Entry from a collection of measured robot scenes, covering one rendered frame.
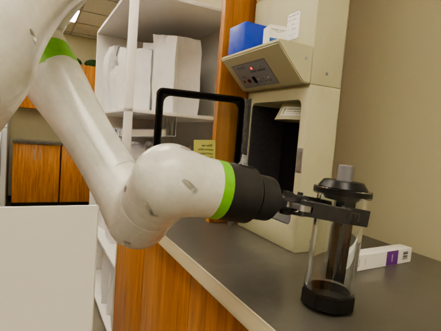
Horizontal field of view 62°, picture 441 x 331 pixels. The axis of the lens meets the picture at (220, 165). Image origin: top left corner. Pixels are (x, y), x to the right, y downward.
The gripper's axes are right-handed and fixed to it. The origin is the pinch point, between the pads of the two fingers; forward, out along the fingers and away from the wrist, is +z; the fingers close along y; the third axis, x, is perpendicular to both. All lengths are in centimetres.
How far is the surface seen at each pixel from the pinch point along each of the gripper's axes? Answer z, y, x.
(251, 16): 7, 65, -58
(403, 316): 14.0, -8.2, 16.6
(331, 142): 21.9, 28.2, -16.8
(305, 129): 11.7, 28.5, -18.3
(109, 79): -12, 214, -45
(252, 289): -7.4, 10.7, 20.0
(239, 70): 1, 54, -35
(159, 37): 2, 161, -68
